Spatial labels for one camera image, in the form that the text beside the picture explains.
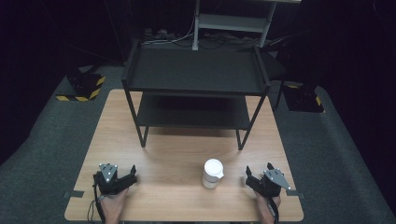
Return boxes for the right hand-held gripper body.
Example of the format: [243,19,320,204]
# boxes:
[255,168,292,198]

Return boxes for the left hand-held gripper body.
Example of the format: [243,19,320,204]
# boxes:
[92,162,129,196]

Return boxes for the person's right hand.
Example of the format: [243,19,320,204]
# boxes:
[255,191,282,224]

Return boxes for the person's left hand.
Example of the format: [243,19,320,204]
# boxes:
[101,188,129,224]

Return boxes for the grey tape strip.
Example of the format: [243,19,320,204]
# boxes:
[63,189,85,200]
[285,189,305,199]

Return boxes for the white cup with lid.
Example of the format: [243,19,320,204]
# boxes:
[202,158,225,189]

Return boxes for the black yellow striped block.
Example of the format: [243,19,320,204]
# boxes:
[55,73,106,103]
[282,84,325,113]

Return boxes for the black two-tier metal rack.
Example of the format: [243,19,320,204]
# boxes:
[120,38,271,151]

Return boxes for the dark power strip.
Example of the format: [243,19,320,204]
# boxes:
[143,27,176,40]

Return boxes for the grey metal stand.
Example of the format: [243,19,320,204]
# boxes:
[191,0,303,51]

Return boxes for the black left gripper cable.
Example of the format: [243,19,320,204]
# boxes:
[87,182,106,224]

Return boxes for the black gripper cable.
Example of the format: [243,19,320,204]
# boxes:
[87,182,106,224]
[267,197,279,224]

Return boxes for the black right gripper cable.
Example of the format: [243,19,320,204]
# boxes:
[267,197,279,224]

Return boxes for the white cable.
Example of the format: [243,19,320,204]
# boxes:
[141,17,196,46]

